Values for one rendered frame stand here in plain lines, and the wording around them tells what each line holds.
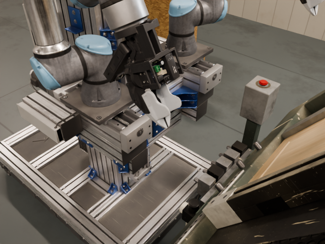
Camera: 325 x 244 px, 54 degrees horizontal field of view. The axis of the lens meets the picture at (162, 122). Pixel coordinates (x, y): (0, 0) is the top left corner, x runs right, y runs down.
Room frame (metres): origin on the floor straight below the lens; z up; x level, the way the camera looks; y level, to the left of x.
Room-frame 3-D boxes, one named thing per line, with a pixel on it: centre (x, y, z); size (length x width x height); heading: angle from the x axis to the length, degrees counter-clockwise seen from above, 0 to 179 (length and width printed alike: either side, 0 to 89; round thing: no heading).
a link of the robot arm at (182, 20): (1.38, -0.09, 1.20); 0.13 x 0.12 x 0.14; 115
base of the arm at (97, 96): (1.00, 0.23, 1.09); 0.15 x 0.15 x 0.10
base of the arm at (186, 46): (1.38, -0.09, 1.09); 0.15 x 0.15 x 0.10
